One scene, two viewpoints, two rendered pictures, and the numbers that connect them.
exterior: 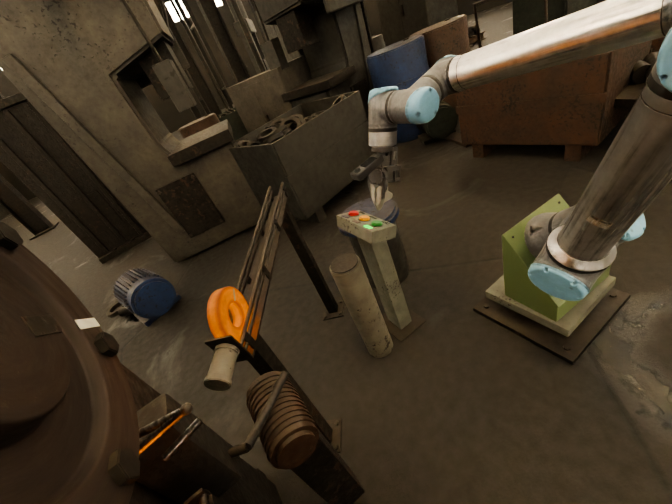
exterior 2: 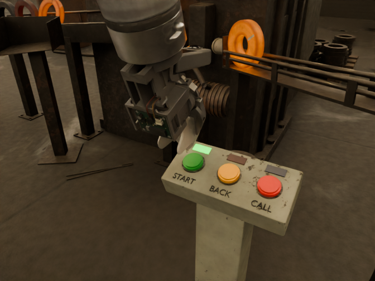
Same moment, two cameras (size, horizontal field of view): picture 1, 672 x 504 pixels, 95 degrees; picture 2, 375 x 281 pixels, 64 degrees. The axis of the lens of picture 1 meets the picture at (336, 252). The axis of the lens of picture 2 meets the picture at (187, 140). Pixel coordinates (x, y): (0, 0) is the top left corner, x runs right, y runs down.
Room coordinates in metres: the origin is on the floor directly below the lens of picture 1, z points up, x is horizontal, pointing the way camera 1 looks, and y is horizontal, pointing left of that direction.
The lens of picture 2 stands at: (1.30, -0.50, 0.94)
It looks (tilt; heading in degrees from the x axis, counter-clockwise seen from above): 30 degrees down; 139
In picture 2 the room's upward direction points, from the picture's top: straight up
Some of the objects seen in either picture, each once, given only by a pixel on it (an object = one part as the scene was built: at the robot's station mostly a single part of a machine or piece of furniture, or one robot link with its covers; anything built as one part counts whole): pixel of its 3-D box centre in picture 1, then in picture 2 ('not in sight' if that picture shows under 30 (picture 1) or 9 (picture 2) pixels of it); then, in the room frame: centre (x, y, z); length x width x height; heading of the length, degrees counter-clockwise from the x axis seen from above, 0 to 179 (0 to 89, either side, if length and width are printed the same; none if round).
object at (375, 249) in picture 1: (384, 275); (220, 275); (1.01, -0.15, 0.31); 0.24 x 0.16 x 0.62; 19
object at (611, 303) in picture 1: (545, 298); not in sight; (0.78, -0.72, 0.04); 0.40 x 0.40 x 0.08; 20
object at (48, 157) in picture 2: not in sight; (42, 95); (-0.28, -0.11, 0.36); 0.26 x 0.20 x 0.72; 54
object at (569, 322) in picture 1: (546, 288); not in sight; (0.78, -0.72, 0.10); 0.32 x 0.32 x 0.04; 20
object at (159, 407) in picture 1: (181, 456); (202, 34); (0.35, 0.41, 0.68); 0.11 x 0.08 x 0.24; 109
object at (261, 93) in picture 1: (281, 116); not in sight; (4.61, -0.06, 0.55); 1.10 x 0.53 x 1.10; 39
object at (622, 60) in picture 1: (543, 94); not in sight; (2.10, -1.84, 0.33); 0.93 x 0.73 x 0.66; 26
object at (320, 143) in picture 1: (304, 158); not in sight; (2.87, -0.09, 0.39); 1.03 x 0.83 x 0.77; 124
